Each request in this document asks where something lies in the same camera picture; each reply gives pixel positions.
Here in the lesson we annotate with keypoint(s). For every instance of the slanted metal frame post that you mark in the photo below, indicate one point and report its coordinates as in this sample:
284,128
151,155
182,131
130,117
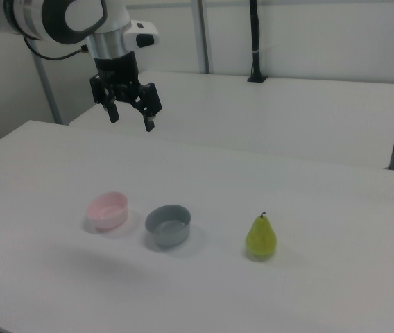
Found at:
48,90

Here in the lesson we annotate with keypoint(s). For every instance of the white side table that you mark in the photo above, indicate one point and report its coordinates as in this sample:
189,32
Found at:
287,114

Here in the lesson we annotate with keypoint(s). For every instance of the upright metal frame post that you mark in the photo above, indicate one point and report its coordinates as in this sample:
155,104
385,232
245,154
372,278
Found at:
202,34

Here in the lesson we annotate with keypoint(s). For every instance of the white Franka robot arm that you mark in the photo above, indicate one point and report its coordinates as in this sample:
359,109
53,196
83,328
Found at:
79,21

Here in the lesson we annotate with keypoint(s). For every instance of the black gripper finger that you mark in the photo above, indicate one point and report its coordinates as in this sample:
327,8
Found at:
151,104
113,112

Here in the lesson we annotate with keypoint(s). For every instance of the black pole with clamp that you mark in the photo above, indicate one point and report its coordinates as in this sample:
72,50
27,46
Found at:
255,34

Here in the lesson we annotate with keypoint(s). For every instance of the pink plastic bowl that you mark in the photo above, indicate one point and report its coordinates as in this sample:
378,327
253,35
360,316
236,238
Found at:
112,222

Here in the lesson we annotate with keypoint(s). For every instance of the green pear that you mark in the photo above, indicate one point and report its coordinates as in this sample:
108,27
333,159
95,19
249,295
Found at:
260,239

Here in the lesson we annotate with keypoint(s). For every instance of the grey plastic bowl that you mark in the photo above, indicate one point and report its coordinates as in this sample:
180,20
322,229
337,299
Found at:
172,239

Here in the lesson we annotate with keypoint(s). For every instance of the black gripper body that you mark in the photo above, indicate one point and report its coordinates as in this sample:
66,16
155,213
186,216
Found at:
115,71

